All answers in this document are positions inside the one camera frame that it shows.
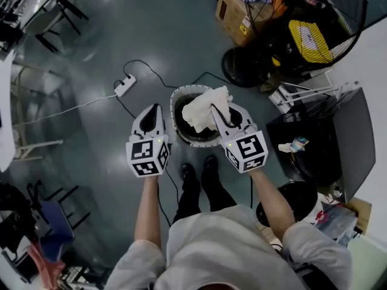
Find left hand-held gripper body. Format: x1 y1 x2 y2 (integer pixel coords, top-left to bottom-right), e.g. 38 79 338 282
126 124 170 178

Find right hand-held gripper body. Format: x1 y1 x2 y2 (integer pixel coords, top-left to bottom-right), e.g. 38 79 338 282
219 121 269 174

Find cream white clothes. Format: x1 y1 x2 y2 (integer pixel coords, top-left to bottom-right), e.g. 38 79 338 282
181 85 233 134

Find white laundry basket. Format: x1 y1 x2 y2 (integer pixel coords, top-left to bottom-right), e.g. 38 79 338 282
169 85 239 147

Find pastel striped clothes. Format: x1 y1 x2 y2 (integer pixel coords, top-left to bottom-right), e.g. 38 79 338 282
278 136 310 153

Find black washing machine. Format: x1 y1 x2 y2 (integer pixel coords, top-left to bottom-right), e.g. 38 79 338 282
265 86 376 204

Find person's right forearm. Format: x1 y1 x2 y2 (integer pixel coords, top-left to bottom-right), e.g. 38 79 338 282
250 167 296 241

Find person's left forearm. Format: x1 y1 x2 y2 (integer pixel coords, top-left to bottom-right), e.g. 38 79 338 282
134 175 163 247

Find white power strip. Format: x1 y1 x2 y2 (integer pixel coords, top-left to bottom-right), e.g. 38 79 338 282
114 74 137 97

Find person's right black shoe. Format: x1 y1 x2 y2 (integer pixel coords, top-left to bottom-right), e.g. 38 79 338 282
202 155 218 172

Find person's black shoe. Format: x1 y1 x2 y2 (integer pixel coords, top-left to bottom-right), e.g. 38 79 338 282
180 163 197 181
202 155 218 172

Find person's left black shoe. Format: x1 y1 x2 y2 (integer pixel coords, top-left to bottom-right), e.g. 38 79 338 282
180 163 197 181

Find black floor fan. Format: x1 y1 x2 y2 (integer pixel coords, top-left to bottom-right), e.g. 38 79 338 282
222 0 368 88

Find person's black trousers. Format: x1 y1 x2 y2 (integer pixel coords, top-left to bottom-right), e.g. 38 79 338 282
172 167 238 223

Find white folded metal rack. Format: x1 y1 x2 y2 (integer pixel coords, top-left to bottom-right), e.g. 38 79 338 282
268 80 360 114

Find black bin yellow lid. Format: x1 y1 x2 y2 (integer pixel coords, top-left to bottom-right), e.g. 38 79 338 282
272 16 336 72

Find person's white shirt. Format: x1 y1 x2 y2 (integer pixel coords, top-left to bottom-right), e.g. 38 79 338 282
104 204 353 290

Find brown cardboard box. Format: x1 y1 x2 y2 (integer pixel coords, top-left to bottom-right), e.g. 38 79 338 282
215 0 287 47

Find blue chair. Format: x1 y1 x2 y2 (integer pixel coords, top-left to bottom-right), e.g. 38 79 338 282
27 179 91 253

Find plastic-wrapped grey appliance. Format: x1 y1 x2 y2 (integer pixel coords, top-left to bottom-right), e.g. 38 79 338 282
322 202 362 247

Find white table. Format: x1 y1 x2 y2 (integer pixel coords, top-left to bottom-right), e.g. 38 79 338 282
0 50 16 172

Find grey chair black legs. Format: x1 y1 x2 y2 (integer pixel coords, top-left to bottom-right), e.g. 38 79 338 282
24 0 90 53

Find black floor cable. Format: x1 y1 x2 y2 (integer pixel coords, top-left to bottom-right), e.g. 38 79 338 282
122 59 230 89

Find left hand-held gripper cable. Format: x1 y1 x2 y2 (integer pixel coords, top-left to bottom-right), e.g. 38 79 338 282
156 167 180 227

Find white floor cable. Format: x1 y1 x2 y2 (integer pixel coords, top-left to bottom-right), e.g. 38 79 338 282
13 94 117 126

